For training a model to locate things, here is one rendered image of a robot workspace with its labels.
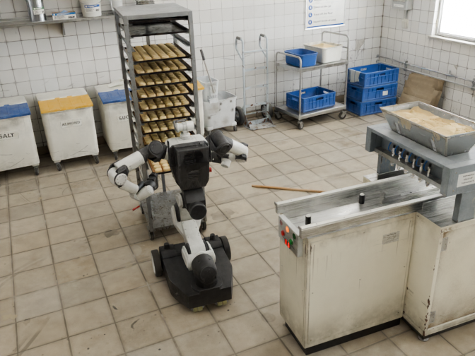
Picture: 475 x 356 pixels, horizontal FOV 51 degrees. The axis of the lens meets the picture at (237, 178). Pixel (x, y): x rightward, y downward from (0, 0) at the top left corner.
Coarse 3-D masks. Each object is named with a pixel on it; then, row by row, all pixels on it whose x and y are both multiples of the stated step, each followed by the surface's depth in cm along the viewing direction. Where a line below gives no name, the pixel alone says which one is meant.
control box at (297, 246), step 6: (282, 216) 279; (282, 222) 277; (288, 222) 273; (282, 228) 279; (288, 228) 270; (294, 228) 267; (288, 234) 272; (294, 234) 264; (288, 240) 273; (294, 240) 266; (300, 240) 262; (288, 246) 274; (294, 246) 267; (300, 246) 264; (294, 252) 269; (300, 252) 266
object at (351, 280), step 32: (384, 224) 273; (288, 256) 286; (320, 256) 265; (352, 256) 274; (384, 256) 283; (288, 288) 295; (320, 288) 275; (352, 288) 284; (384, 288) 294; (288, 320) 304; (320, 320) 285; (352, 320) 295; (384, 320) 306
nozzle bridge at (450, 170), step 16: (368, 128) 308; (384, 128) 305; (368, 144) 311; (384, 144) 310; (400, 144) 282; (416, 144) 279; (384, 160) 320; (400, 160) 292; (432, 160) 260; (448, 160) 257; (464, 160) 257; (432, 176) 272; (448, 176) 250; (464, 176) 254; (448, 192) 254; (464, 192) 259; (464, 208) 264
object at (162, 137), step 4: (164, 132) 400; (168, 132) 400; (172, 132) 405; (176, 132) 399; (180, 132) 398; (148, 136) 392; (152, 136) 393; (156, 136) 392; (160, 136) 394; (164, 136) 391; (168, 136) 396; (172, 136) 391; (176, 136) 396; (180, 136) 390; (144, 140) 391; (148, 140) 385; (152, 140) 390; (156, 140) 384; (160, 140) 390; (164, 140) 384; (144, 144) 382
